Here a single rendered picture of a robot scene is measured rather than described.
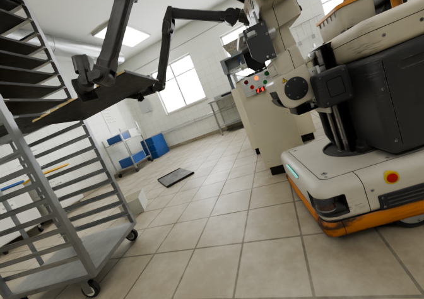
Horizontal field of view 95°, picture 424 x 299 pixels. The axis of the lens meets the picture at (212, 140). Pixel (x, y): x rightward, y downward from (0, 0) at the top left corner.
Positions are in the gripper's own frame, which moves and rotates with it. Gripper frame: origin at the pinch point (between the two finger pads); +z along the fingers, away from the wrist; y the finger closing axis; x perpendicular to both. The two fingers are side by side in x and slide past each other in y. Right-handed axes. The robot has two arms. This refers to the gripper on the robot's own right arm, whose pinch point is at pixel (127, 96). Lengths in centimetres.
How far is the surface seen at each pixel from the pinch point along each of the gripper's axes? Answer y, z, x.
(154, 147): -65, -141, -401
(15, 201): -37, 115, -234
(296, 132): -72, -91, 47
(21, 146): -9, 57, 3
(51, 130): 58, 44, -359
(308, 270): -102, -6, 85
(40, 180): -27, 58, 3
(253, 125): -55, -75, 24
